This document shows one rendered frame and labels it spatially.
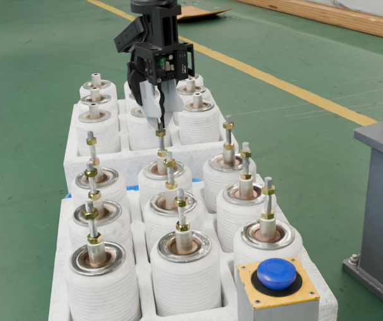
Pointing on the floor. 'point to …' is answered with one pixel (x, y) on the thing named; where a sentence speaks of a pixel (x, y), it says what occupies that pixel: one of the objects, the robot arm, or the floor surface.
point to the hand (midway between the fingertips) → (158, 120)
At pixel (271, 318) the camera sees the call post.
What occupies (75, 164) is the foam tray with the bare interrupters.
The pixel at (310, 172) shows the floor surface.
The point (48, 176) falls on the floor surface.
